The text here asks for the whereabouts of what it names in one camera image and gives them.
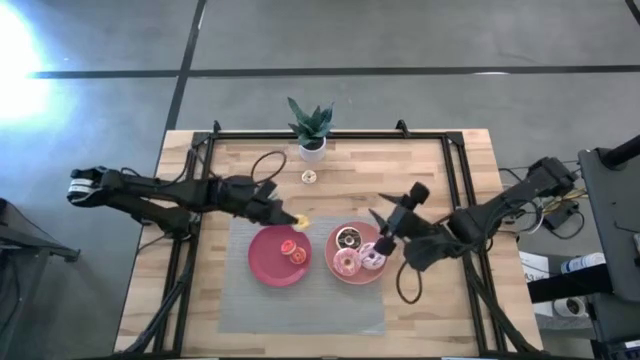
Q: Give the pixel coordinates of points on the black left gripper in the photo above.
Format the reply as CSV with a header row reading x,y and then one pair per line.
x,y
245,197

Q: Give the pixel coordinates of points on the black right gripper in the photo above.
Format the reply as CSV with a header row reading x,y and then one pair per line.
x,y
402,220

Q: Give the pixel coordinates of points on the small orange donut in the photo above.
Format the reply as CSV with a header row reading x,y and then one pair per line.
x,y
302,223

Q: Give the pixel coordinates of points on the small red-orange donut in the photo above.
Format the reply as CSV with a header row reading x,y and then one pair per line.
x,y
298,256

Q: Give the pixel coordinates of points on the large chocolate frosted donut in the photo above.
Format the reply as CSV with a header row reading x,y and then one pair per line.
x,y
348,238

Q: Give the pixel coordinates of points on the large white chocolate-drizzled donut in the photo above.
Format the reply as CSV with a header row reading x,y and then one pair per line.
x,y
373,257

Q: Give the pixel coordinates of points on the large pink frosted donut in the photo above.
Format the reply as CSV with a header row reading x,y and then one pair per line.
x,y
346,261

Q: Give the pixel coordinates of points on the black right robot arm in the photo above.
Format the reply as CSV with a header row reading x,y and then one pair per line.
x,y
480,222

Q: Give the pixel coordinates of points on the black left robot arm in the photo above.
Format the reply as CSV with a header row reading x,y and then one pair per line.
x,y
150,189

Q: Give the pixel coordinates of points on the dark red plate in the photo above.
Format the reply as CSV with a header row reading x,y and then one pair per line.
x,y
270,260

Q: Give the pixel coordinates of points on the small cream donut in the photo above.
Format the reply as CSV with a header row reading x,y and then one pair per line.
x,y
309,176

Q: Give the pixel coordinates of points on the white plant pot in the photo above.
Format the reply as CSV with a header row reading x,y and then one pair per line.
x,y
312,152

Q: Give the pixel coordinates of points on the salmon pink plate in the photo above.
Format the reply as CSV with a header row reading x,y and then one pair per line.
x,y
357,279

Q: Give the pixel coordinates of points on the green succulent plant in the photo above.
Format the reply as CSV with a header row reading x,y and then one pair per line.
x,y
312,122

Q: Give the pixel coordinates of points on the grey woven placemat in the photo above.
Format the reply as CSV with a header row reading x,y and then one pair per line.
x,y
300,310

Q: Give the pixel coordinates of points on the white paper sheet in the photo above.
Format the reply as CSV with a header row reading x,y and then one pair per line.
x,y
534,267

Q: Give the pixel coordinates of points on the black power adapter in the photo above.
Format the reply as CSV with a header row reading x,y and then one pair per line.
x,y
562,216

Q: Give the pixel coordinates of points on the black shelf bar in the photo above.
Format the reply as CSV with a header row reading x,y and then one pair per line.
x,y
570,289

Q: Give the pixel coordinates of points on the white bottle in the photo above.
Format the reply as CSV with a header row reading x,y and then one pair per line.
x,y
582,262

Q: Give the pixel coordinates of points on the white tape roll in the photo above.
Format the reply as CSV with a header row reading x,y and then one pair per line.
x,y
570,306

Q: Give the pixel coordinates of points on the grey metal cart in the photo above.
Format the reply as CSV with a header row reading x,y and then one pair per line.
x,y
612,225

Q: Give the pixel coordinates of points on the black pole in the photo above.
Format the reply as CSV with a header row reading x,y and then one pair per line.
x,y
622,152

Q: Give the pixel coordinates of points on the dark side table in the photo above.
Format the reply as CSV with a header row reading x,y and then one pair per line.
x,y
30,240

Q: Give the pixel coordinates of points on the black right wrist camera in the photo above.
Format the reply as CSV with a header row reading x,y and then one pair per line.
x,y
385,245

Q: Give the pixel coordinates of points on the black metal table frame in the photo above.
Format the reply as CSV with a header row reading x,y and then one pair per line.
x,y
360,135

